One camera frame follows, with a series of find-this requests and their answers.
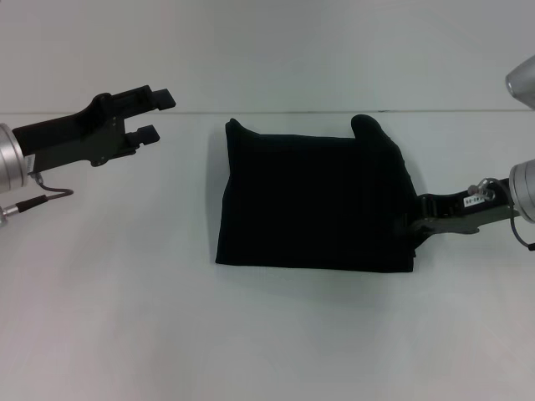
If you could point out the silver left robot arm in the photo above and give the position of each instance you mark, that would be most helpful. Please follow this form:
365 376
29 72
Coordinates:
12 158

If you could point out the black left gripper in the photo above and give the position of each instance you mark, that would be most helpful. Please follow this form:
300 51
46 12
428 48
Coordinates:
79 129

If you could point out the black t-shirt with white print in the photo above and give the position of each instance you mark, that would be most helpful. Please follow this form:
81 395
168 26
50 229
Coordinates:
317 196

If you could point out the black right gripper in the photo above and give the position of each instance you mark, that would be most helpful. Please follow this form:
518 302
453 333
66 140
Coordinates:
464 209

